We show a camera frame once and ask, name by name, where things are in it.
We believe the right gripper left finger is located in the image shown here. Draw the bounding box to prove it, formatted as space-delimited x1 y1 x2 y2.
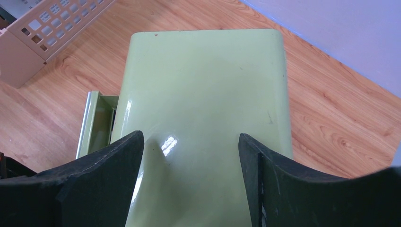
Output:
0 131 144 227

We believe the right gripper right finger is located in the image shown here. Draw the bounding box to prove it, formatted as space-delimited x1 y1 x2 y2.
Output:
238 133 401 227

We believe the green metal drawer cabinet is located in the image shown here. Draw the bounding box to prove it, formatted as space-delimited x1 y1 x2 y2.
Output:
77 29 293 227

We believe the beige plastic file organizer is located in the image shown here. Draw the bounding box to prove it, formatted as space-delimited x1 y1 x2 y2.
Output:
0 0 114 88

